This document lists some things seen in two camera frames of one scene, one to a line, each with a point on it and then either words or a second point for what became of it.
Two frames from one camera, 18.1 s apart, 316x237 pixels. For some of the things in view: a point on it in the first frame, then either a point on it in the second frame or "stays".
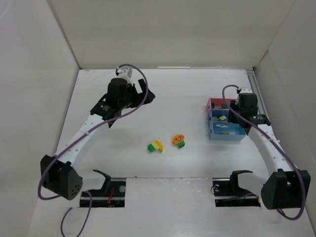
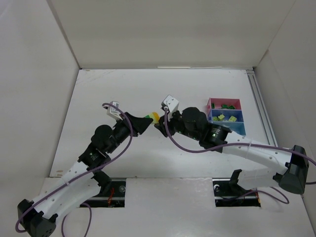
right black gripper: x=235 y=108 to x=167 y=125
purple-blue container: x=220 y=115 stays
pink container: x=218 y=102 stays
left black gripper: x=140 y=91 to x=129 y=122
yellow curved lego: x=157 y=144 to x=155 y=116
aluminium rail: x=254 y=85 stays
